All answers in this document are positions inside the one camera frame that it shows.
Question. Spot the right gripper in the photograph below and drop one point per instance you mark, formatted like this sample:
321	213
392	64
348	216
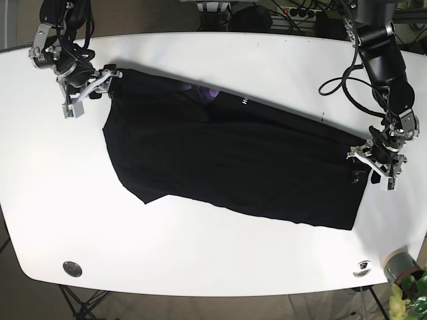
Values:
75	74

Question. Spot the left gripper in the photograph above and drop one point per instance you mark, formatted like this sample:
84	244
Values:
382	152

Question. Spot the black printed T-shirt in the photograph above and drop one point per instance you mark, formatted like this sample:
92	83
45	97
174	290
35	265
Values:
166	137

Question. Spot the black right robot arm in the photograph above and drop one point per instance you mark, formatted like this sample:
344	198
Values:
61	44

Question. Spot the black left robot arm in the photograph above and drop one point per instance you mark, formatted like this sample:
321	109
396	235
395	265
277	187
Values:
370	29

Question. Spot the grey plant pot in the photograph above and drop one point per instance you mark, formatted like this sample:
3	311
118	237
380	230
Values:
399	264

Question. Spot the right metal table grommet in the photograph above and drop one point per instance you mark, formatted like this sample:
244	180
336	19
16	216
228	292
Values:
362	269

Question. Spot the metal table grommet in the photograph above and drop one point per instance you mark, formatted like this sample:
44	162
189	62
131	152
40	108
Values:
72	269
362	269

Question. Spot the green potted plant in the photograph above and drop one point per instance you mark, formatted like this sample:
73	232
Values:
408	299

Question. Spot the left metal table grommet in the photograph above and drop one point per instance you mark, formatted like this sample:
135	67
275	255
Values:
72	269

